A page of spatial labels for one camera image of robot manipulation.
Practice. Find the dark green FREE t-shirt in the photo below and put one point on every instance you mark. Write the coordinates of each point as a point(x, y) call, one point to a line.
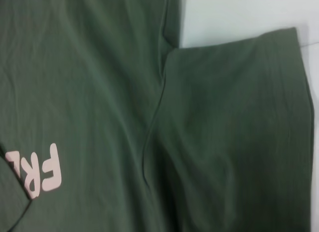
point(124, 92)

